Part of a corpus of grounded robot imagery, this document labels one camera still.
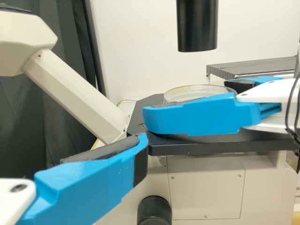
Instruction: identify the cream microscope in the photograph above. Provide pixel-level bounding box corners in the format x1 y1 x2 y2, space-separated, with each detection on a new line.
0 0 300 225

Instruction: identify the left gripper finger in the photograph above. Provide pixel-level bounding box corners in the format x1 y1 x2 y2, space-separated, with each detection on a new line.
15 132 149 225

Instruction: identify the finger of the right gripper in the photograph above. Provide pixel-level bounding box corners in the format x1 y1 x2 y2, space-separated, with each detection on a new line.
142 91 282 137

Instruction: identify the petri dish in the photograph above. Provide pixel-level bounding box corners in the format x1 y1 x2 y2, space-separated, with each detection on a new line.
163 83 235 104

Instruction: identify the black cable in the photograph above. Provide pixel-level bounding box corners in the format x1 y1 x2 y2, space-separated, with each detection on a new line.
284 78 300 135

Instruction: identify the black platform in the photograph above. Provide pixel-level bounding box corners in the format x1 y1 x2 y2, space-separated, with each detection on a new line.
206 55 298 80

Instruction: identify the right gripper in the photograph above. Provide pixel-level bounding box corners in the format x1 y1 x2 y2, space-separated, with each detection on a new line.
223 74 300 136

